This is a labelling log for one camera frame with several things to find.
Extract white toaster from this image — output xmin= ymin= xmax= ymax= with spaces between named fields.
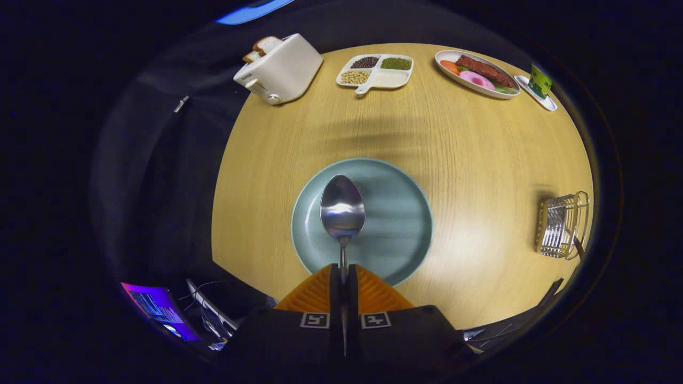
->
xmin=233 ymin=33 xmax=324 ymax=106

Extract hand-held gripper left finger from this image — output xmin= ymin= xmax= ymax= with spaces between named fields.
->
xmin=221 ymin=263 xmax=345 ymax=374

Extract open laptop screen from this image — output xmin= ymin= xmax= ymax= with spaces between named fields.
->
xmin=120 ymin=282 xmax=201 ymax=342

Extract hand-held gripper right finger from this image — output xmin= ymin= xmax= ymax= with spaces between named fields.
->
xmin=345 ymin=263 xmax=470 ymax=374

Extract white square coaster tray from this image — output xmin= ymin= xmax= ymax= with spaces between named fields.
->
xmin=514 ymin=75 xmax=558 ymax=111

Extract metal wire basket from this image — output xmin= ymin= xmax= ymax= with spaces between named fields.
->
xmin=535 ymin=191 xmax=590 ymax=260

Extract pink round food slice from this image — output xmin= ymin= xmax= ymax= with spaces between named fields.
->
xmin=459 ymin=70 xmax=496 ymax=91

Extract silver spoon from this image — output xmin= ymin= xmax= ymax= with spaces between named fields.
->
xmin=320 ymin=174 xmax=367 ymax=283

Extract white food plate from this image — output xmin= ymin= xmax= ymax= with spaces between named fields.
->
xmin=434 ymin=50 xmax=521 ymax=100

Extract green label drink bottle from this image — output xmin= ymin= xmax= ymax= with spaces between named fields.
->
xmin=528 ymin=63 xmax=553 ymax=100

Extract light green plate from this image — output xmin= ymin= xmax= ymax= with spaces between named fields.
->
xmin=291 ymin=158 xmax=434 ymax=287

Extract brown meat pieces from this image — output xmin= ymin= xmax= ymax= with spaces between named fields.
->
xmin=455 ymin=55 xmax=515 ymax=89

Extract white divided snack tray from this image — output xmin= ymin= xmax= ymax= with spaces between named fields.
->
xmin=336 ymin=53 xmax=414 ymax=95

